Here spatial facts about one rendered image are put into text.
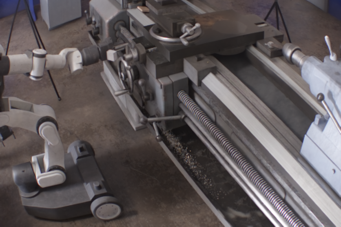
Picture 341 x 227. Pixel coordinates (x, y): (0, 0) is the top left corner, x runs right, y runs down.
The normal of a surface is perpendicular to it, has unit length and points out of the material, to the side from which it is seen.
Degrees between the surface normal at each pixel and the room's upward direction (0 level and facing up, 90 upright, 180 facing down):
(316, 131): 62
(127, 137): 0
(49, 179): 90
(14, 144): 0
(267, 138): 36
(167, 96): 90
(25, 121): 90
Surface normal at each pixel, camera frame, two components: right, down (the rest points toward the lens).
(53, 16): 0.54, 0.48
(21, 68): 0.77, 0.37
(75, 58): 0.24, -0.37
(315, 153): -0.89, 0.28
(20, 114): 0.68, 0.61
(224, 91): -0.54, -0.50
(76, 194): -0.02, -0.81
